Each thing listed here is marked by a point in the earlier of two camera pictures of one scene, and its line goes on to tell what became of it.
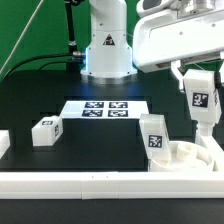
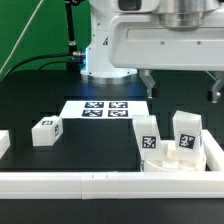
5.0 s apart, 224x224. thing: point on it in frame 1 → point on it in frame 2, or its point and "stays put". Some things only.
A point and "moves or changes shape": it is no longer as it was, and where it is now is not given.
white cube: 203,100 → 188,137
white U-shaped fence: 97,185 stays put
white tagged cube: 47,130 stays put
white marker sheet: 104,109 stays put
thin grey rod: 21,35 stays put
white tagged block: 155,134 moves or changes shape
